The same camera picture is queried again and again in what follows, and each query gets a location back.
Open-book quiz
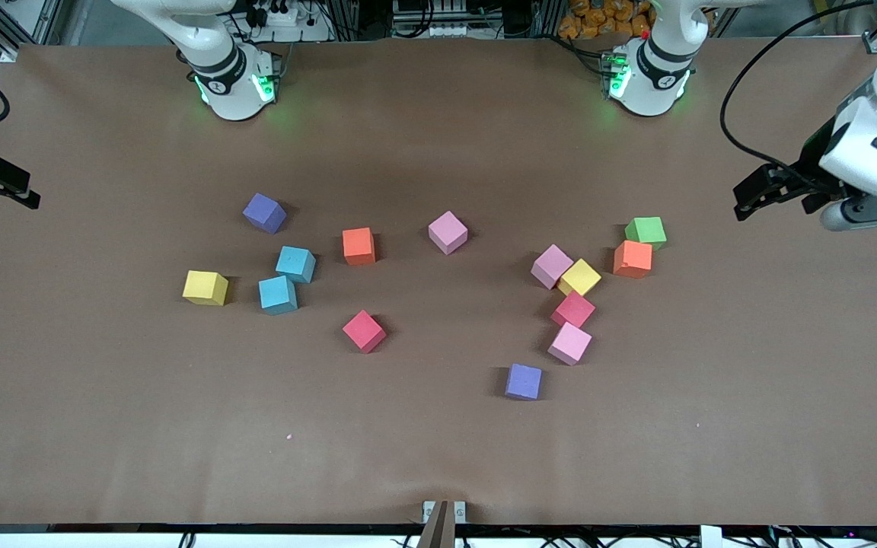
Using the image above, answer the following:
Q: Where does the red foam cube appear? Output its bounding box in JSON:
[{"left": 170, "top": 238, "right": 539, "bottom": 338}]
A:
[
  {"left": 342, "top": 309, "right": 387, "bottom": 354},
  {"left": 550, "top": 291, "right": 597, "bottom": 330}
]

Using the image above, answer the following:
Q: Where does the pink foam cube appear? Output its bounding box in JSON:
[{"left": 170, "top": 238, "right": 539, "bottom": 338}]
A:
[
  {"left": 531, "top": 244, "right": 575, "bottom": 290},
  {"left": 428, "top": 211, "right": 469, "bottom": 256},
  {"left": 547, "top": 322, "right": 593, "bottom": 366}
]

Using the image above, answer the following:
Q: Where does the blue foam cube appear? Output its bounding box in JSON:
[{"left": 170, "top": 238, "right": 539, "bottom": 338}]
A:
[
  {"left": 258, "top": 276, "right": 299, "bottom": 316},
  {"left": 276, "top": 246, "right": 317, "bottom": 284}
]

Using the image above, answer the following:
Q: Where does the orange foam cube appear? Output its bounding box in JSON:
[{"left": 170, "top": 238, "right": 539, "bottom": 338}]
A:
[
  {"left": 613, "top": 240, "right": 653, "bottom": 279},
  {"left": 342, "top": 227, "right": 377, "bottom": 266}
]

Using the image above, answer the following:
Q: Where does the green foam cube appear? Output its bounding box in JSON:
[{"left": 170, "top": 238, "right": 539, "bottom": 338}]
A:
[{"left": 624, "top": 216, "right": 668, "bottom": 250}]

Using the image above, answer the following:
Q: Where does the yellow foam cube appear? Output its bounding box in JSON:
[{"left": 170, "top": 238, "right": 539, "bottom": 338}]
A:
[
  {"left": 182, "top": 270, "right": 229, "bottom": 307},
  {"left": 558, "top": 259, "right": 603, "bottom": 298}
]

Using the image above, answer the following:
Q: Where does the purple foam cube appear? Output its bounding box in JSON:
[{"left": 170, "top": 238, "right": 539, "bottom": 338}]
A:
[
  {"left": 505, "top": 363, "right": 544, "bottom": 401},
  {"left": 242, "top": 193, "right": 288, "bottom": 234}
]

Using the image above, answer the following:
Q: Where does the orange yellow object pile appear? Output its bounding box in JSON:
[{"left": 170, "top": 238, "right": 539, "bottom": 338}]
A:
[{"left": 558, "top": 0, "right": 656, "bottom": 40}]

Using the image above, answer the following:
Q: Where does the white power strip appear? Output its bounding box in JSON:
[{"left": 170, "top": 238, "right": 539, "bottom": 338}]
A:
[{"left": 244, "top": 0, "right": 333, "bottom": 43}]

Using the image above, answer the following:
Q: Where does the white electronics box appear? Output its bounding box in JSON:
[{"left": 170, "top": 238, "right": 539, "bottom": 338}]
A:
[{"left": 393, "top": 0, "right": 477, "bottom": 39}]

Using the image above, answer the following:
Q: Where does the table cover sheet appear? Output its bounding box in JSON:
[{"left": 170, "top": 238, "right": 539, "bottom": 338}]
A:
[{"left": 0, "top": 37, "right": 877, "bottom": 527}]

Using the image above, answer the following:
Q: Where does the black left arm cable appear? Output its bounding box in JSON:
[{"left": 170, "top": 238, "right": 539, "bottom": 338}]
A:
[{"left": 719, "top": 0, "right": 877, "bottom": 172}]

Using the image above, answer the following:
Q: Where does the black cable bundle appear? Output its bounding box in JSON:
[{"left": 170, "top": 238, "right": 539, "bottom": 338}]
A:
[{"left": 766, "top": 511, "right": 877, "bottom": 548}]

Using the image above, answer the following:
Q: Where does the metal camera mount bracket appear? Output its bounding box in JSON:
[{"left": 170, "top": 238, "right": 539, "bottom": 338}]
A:
[{"left": 422, "top": 500, "right": 467, "bottom": 548}]

